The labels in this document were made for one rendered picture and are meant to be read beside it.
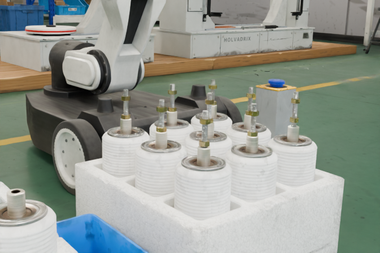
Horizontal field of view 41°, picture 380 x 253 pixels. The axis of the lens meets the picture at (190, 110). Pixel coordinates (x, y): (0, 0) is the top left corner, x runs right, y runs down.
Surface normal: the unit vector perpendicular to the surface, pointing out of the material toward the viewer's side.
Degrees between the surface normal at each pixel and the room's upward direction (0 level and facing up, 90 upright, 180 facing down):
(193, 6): 90
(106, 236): 88
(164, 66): 90
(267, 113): 90
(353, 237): 0
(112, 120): 45
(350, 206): 0
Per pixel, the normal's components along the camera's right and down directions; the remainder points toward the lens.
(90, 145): 0.55, -0.40
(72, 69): -0.74, 0.13
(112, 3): -0.68, 0.53
